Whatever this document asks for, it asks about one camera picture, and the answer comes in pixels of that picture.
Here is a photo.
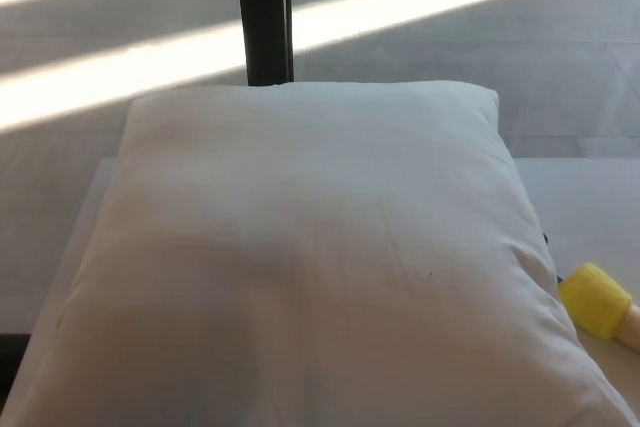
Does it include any hammer with yellow foam wraps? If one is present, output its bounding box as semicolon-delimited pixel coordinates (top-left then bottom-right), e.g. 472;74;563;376
541;232;640;354

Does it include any white pillow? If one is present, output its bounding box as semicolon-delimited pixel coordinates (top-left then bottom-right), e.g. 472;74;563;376
0;79;639;427

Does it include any black vertical pole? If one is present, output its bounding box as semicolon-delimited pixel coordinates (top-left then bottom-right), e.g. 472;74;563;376
234;0;295;88

